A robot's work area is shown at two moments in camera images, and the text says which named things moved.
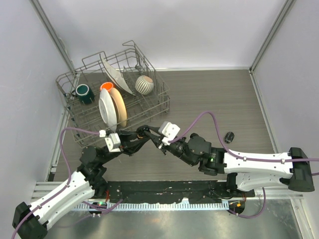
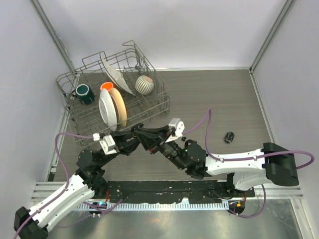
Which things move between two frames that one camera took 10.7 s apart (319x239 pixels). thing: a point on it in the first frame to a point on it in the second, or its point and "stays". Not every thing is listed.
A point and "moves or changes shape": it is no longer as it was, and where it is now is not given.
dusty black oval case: (229, 137) stays
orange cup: (107, 85) stays
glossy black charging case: (140, 130) moves or changes shape
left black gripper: (129, 144) stays
